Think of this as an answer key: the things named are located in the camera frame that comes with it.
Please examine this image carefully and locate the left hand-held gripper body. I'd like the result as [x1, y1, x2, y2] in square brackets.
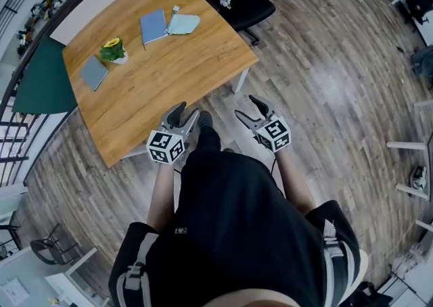
[147, 118, 192, 166]

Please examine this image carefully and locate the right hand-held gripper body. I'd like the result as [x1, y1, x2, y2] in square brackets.
[252, 114, 292, 154]

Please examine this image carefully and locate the mint green pouch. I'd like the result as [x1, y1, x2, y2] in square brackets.
[164, 5, 201, 37]

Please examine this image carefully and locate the person's right forearm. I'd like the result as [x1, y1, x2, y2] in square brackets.
[275, 148, 317, 215]

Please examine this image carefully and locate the person's left forearm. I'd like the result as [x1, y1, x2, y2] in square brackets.
[147, 160, 180, 232]

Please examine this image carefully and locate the person's black clothing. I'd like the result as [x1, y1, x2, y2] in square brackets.
[108, 111, 361, 307]

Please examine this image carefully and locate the potted sunflower plant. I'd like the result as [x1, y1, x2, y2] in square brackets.
[98, 37, 130, 66]

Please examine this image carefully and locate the grey notebook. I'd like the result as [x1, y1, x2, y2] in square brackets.
[79, 54, 110, 92]

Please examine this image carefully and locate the blue notebook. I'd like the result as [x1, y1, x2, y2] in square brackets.
[139, 8, 169, 51]

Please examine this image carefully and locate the black office chair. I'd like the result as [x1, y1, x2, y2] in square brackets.
[184, 0, 277, 46]

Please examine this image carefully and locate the green partition panel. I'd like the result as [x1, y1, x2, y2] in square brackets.
[12, 33, 78, 116]

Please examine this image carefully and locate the black metal chair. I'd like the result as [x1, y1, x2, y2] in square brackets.
[29, 222, 81, 266]

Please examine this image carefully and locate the black metal railing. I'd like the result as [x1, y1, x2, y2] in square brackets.
[0, 0, 65, 187]

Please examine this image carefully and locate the person's head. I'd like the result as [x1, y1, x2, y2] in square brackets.
[202, 287, 302, 307]

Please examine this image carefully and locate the black cable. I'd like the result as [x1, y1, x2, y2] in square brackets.
[269, 156, 289, 200]

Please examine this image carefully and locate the white frame desk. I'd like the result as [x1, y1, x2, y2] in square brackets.
[385, 99, 433, 232]

